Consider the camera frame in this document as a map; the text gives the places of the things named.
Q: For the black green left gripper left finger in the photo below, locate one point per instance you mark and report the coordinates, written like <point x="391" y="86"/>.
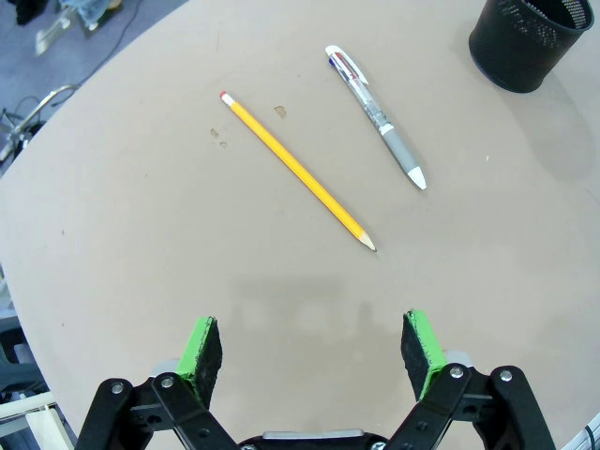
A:
<point x="190" y="389"/>

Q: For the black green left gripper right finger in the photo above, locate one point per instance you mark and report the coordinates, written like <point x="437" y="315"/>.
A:
<point x="438" y="379"/>

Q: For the white grey multicolour pen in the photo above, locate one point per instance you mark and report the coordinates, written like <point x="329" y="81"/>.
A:
<point x="375" y="115"/>

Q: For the black mesh pen holder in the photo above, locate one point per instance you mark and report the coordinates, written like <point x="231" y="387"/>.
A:
<point x="527" y="42"/>

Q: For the yellow pencil with eraser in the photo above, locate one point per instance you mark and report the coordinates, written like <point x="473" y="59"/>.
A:
<point x="297" y="169"/>

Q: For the metal chair base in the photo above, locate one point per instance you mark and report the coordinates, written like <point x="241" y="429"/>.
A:
<point x="28" y="119"/>

